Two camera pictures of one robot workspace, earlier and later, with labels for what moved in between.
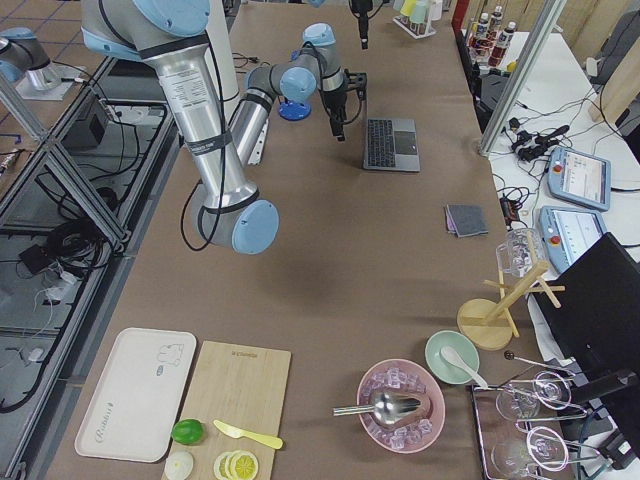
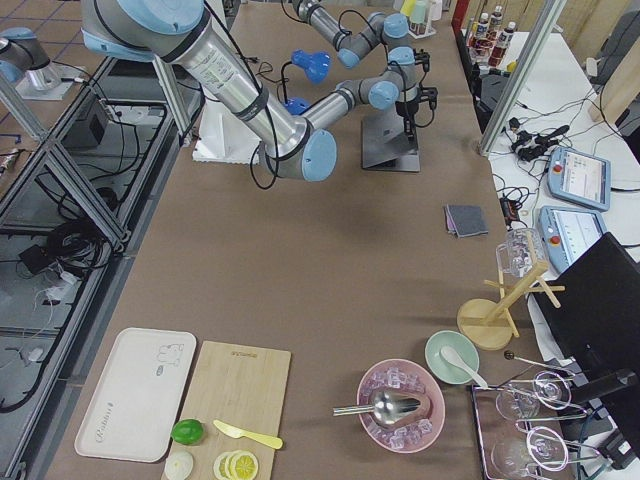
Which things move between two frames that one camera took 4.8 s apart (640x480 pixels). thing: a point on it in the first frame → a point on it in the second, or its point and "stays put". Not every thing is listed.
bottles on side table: [490, 38] stays put
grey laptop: [389, 144] stays put
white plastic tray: [133, 410] stays put
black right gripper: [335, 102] → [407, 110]
